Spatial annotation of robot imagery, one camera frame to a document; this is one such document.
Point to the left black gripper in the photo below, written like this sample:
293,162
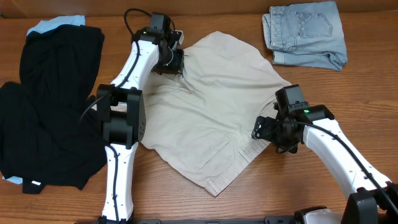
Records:
177,63

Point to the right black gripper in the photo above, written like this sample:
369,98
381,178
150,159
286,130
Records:
262,131

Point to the beige khaki shorts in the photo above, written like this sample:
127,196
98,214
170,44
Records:
200,121

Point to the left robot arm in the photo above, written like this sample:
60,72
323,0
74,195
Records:
120,107

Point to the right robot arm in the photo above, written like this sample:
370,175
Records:
371,197

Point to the folded light denim shorts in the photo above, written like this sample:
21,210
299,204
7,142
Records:
306,35

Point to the black garment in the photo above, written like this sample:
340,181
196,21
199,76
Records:
46,109

